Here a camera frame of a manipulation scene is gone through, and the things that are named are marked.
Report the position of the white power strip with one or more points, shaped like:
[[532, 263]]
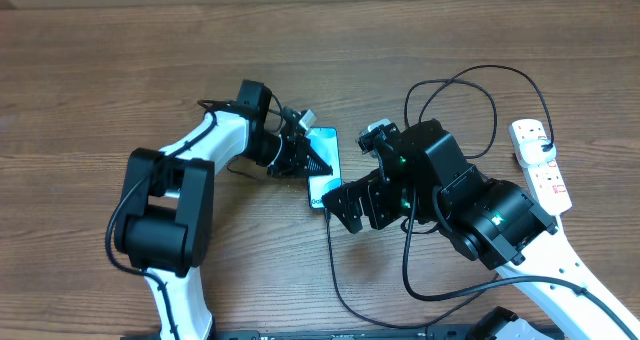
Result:
[[545, 182]]

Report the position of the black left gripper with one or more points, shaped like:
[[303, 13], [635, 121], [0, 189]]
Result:
[[300, 149]]

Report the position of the white charger plug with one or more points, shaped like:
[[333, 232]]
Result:
[[534, 152]]

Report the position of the blue Galaxy smartphone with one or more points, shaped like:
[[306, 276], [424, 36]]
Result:
[[324, 141]]

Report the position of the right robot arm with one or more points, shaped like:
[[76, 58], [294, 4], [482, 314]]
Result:
[[423, 175]]

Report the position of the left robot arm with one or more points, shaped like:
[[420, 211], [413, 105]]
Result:
[[161, 227]]

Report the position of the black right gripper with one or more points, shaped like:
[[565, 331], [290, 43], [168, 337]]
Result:
[[374, 190]]

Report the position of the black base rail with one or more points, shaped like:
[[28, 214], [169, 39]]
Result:
[[447, 332]]

